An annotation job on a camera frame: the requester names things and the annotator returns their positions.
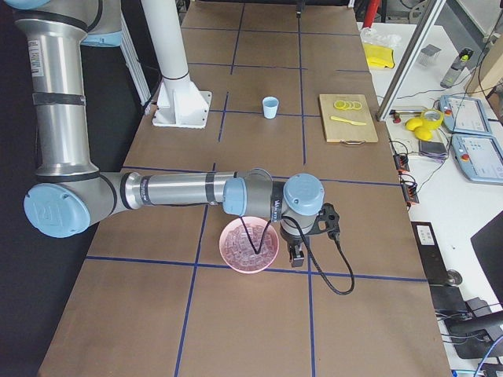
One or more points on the yellow plastic knife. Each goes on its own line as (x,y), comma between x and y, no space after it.
(349,121)

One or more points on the teach pendant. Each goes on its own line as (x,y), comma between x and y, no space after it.
(464,115)
(479,157)

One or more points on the lower teach pendant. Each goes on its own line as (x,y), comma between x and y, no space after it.
(479,157)

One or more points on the yellow cloth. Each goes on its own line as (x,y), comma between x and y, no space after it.
(379,56)

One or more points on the dark phone stack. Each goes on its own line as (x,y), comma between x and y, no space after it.
(433,149)

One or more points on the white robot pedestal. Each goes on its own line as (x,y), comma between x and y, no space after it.
(179,103)

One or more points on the pink bowl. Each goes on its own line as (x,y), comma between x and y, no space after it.
(249,244)

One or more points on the yellow tape roll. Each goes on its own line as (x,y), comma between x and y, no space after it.
(432,118)

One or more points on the upper teach pendant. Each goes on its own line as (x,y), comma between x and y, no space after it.
(464,115)

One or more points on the light blue cup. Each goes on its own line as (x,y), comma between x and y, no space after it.
(270,107)

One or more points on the clear plastic wrap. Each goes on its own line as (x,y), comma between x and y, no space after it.
(373,37)

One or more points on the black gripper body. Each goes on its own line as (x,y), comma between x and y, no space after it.
(294,239)

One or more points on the wooden cutting board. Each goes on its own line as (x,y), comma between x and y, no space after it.
(337,132)

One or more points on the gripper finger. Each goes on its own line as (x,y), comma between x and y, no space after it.
(291,251)
(299,256)
(299,8)

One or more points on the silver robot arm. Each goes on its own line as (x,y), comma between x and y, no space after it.
(72,193)

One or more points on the aluminium frame post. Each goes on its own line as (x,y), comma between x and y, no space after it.
(430,15)

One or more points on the lemon slices row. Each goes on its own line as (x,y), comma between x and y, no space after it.
(347,105)

